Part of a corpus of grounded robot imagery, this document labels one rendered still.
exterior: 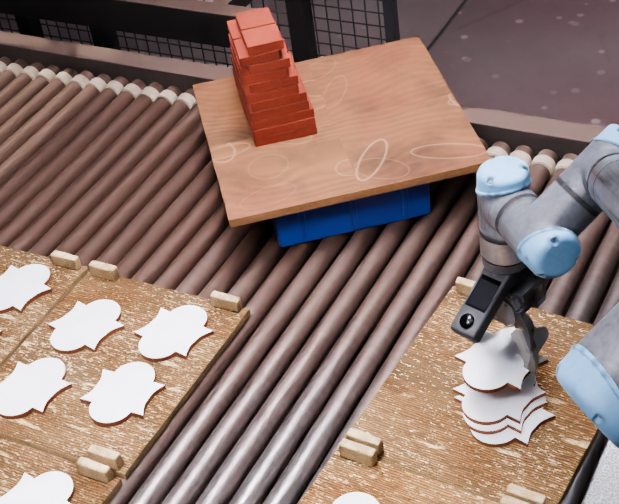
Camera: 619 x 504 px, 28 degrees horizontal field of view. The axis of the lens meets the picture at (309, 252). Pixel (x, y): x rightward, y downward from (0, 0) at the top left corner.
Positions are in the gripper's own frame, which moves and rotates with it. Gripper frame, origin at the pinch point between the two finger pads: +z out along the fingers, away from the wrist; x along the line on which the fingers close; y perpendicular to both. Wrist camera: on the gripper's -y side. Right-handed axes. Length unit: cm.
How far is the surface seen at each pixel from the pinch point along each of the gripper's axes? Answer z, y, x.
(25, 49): 6, 26, 162
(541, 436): 7.7, -4.2, -10.4
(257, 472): 9.2, -35.1, 21.5
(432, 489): 7.6, -22.4, -3.4
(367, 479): 7.6, -26.8, 5.6
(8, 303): 6, -35, 86
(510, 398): 5.1, -2.4, -3.4
